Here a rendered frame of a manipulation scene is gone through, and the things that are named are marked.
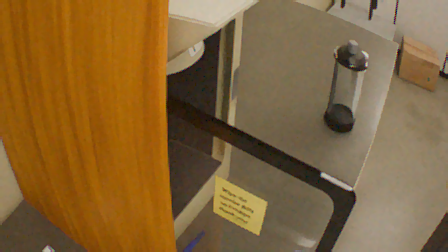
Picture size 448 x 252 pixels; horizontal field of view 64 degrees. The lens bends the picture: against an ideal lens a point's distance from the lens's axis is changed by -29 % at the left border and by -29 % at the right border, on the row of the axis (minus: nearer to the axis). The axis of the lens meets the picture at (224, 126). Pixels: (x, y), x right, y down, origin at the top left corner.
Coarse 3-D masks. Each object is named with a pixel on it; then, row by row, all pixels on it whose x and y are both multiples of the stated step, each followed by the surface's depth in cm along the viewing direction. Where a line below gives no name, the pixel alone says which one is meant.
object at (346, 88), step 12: (336, 48) 115; (336, 60) 112; (336, 72) 115; (348, 72) 112; (360, 72) 111; (336, 84) 117; (348, 84) 114; (360, 84) 115; (336, 96) 119; (348, 96) 116; (336, 108) 120; (348, 108) 119; (336, 120) 123; (348, 120) 122
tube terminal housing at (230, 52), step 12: (228, 24) 87; (240, 24) 85; (228, 36) 89; (240, 36) 87; (228, 48) 90; (228, 60) 92; (228, 72) 94; (228, 84) 96; (228, 96) 98; (216, 108) 97; (228, 108) 95; (228, 120) 97
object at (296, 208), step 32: (192, 128) 58; (224, 128) 55; (192, 160) 61; (224, 160) 58; (256, 160) 54; (288, 160) 51; (192, 192) 66; (256, 192) 57; (288, 192) 54; (320, 192) 51; (352, 192) 48; (192, 224) 71; (224, 224) 65; (288, 224) 57; (320, 224) 53
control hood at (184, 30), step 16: (176, 0) 53; (192, 0) 53; (208, 0) 54; (224, 0) 54; (240, 0) 54; (256, 0) 56; (176, 16) 50; (192, 16) 50; (208, 16) 50; (224, 16) 50; (176, 32) 51; (192, 32) 50; (208, 32) 49; (176, 48) 53
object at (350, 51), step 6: (354, 42) 110; (342, 48) 112; (348, 48) 112; (354, 48) 110; (342, 54) 111; (348, 54) 110; (354, 54) 111; (360, 54) 111; (348, 60) 110; (354, 60) 109; (360, 60) 110
